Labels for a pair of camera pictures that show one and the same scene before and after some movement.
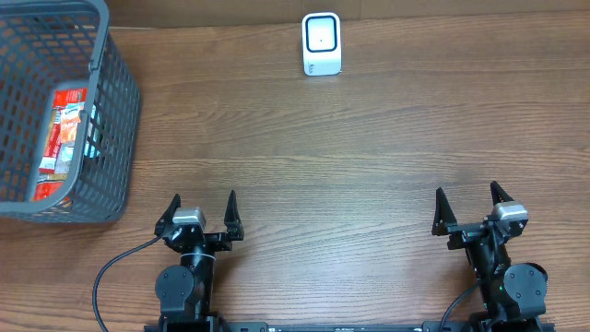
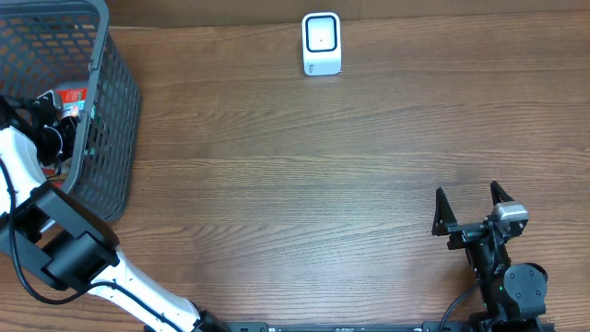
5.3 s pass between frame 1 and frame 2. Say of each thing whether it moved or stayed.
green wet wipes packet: stayed
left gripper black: moved
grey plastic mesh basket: stayed
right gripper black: stayed
